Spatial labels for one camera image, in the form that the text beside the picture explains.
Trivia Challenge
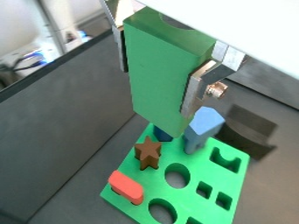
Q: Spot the brown star block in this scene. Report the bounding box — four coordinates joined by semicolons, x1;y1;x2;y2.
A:
134;136;161;171

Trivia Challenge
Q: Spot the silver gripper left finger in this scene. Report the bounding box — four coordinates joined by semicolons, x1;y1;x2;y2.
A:
98;0;145;73

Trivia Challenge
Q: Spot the red rounded block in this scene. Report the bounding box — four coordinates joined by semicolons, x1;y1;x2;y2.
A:
108;170;144;205

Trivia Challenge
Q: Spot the green shape sorter board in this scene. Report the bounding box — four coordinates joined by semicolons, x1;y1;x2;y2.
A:
98;122;250;224

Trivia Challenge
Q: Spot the dark blue hexagonal block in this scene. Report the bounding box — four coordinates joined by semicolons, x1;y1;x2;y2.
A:
153;127;173;142

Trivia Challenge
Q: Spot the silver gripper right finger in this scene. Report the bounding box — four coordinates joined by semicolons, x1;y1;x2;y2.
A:
180;40;246;118

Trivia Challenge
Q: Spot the green arch block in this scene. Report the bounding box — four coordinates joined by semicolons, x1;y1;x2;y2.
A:
124;7;214;137

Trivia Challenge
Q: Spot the light blue pentagon block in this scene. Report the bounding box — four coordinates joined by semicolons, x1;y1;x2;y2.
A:
182;107;225;154

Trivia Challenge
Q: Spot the black curved holder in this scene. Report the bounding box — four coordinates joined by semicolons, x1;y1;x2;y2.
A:
214;105;276;160

